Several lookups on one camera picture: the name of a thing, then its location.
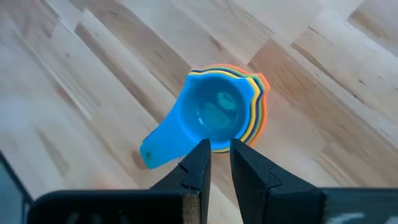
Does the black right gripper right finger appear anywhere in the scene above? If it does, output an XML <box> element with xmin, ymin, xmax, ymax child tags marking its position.
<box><xmin>229</xmin><ymin>138</ymin><xmax>398</xmax><ymax>224</ymax></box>

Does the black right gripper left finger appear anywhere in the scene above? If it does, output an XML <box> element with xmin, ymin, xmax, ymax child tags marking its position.
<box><xmin>27</xmin><ymin>138</ymin><xmax>212</xmax><ymax>224</ymax></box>

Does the light blue measuring cup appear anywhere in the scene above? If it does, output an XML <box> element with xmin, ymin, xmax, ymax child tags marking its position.
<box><xmin>139</xmin><ymin>73</ymin><xmax>256</xmax><ymax>170</ymax></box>

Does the orange measuring cup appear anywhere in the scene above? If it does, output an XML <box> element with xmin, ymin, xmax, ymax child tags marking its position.
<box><xmin>190</xmin><ymin>63</ymin><xmax>271</xmax><ymax>154</ymax></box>

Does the green measuring cup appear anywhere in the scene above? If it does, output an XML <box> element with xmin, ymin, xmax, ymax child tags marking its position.
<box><xmin>192</xmin><ymin>65</ymin><xmax>267</xmax><ymax>153</ymax></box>

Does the purple measuring cup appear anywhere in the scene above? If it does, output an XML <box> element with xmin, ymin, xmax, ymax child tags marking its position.
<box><xmin>194</xmin><ymin>67</ymin><xmax>265</xmax><ymax>154</ymax></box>

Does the yellow measuring cup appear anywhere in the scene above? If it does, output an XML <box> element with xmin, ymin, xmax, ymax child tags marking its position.
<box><xmin>188</xmin><ymin>70</ymin><xmax>261</xmax><ymax>153</ymax></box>

